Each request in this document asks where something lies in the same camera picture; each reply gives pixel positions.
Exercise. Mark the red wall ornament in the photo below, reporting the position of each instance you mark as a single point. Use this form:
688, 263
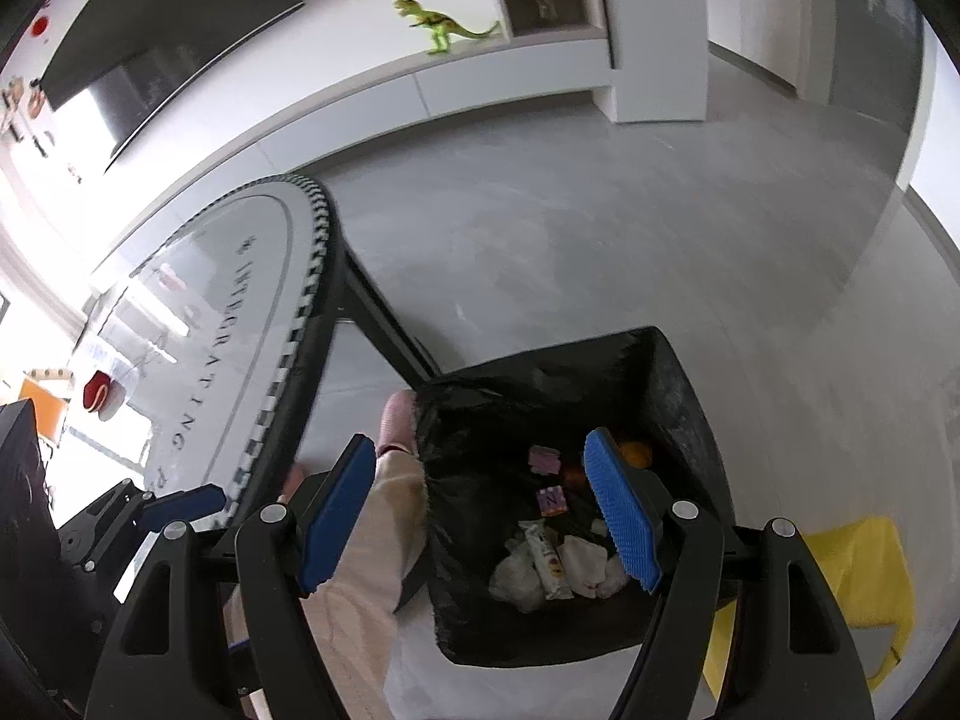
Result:
39, 26

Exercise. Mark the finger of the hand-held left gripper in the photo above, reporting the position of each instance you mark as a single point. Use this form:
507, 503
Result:
187, 502

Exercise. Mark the green toy dinosaur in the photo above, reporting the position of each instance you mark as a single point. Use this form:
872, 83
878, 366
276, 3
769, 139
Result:
442, 26

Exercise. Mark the purple small box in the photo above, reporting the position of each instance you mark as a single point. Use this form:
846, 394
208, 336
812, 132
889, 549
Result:
551, 500

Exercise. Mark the black wall television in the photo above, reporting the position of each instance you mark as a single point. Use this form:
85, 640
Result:
172, 30

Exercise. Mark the white crumpled tissue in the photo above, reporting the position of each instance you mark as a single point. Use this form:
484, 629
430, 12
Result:
589, 562
517, 577

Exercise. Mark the orange tangerine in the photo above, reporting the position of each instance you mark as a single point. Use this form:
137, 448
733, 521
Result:
636, 454

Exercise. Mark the pink small item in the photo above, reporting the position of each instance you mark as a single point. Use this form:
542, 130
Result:
544, 459

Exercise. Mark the round white table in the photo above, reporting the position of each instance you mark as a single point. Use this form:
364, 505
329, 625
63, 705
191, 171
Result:
225, 300

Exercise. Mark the pink slipper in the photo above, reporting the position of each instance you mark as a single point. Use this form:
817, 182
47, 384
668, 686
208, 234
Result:
292, 476
397, 420

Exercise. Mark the person's leg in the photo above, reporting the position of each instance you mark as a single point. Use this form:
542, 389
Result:
367, 562

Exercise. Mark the red striped packet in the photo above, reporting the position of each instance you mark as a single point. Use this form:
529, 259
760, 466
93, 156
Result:
96, 390

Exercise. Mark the white low cabinet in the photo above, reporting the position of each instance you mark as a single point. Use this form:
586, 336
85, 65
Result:
487, 82

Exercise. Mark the white snack wrapper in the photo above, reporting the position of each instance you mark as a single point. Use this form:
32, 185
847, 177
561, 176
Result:
551, 559

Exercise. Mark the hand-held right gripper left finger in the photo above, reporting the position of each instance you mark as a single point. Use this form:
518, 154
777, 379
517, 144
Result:
337, 510

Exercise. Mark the black bag lined bin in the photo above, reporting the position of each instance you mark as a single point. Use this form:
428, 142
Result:
480, 465

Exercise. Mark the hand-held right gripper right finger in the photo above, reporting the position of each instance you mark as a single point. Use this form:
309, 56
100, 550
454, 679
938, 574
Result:
622, 510

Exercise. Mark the yellow cloth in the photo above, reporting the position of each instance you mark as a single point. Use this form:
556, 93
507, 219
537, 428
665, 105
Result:
862, 570

